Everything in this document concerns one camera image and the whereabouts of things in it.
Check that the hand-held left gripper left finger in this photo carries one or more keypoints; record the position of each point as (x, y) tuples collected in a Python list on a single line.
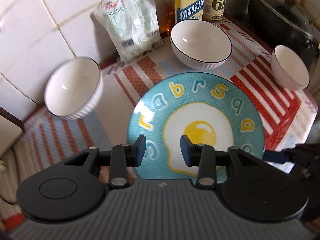
[(140, 151)]

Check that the white ribbed bowl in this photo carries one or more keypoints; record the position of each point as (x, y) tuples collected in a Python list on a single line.
[(72, 87), (287, 65), (200, 40)]

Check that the striped patchwork table mat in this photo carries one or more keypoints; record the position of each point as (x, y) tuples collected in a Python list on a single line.
[(120, 80)]

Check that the blue fried egg print plate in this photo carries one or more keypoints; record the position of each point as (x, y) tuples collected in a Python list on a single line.
[(160, 100)]

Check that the black wok with glass lid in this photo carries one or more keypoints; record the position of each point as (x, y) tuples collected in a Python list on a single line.
[(280, 20)]

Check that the yellow label cooking wine bottle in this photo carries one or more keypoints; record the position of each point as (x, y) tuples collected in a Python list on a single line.
[(190, 5)]

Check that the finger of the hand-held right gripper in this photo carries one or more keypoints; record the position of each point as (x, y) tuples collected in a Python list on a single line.
[(275, 157)]

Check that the clear vinegar bottle yellow cap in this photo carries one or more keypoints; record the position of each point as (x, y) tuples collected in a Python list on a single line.
[(217, 2)]

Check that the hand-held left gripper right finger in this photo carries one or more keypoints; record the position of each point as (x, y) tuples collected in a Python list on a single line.
[(185, 151)]

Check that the white salt bag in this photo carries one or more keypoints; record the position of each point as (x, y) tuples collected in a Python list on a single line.
[(130, 22)]

